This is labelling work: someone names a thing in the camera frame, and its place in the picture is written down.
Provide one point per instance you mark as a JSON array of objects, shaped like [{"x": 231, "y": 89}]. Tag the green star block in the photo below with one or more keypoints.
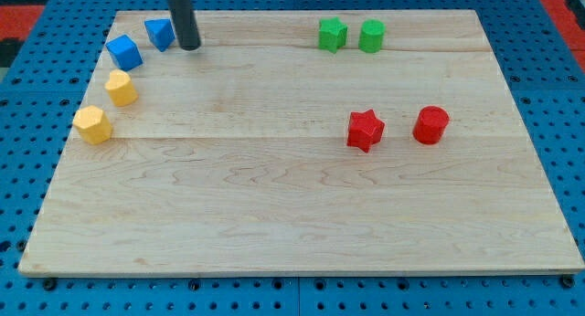
[{"x": 332, "y": 34}]

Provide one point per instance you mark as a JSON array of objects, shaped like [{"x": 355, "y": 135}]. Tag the green cylinder block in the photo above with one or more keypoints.
[{"x": 371, "y": 36}]

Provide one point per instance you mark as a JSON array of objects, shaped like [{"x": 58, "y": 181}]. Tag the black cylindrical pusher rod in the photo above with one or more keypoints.
[{"x": 185, "y": 24}]

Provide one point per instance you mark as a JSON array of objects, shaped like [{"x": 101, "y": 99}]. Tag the wooden board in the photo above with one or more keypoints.
[{"x": 233, "y": 161}]

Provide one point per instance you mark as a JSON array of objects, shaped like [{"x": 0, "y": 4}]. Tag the blue triangle block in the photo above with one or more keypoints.
[{"x": 160, "y": 33}]

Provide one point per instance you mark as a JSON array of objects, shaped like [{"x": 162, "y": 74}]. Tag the red star block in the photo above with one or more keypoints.
[{"x": 364, "y": 130}]

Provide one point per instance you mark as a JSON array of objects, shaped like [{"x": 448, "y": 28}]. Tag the red cylinder block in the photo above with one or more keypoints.
[{"x": 430, "y": 124}]

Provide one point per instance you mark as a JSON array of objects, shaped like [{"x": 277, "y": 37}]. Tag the yellow hexagon block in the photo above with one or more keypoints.
[{"x": 92, "y": 125}]

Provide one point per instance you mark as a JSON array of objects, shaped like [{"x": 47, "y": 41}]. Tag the blue cube block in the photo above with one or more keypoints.
[{"x": 124, "y": 53}]

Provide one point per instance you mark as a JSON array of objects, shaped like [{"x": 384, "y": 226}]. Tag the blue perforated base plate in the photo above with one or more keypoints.
[{"x": 45, "y": 84}]

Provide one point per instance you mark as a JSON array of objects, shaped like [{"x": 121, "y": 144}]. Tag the yellow heart block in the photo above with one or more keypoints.
[{"x": 120, "y": 88}]

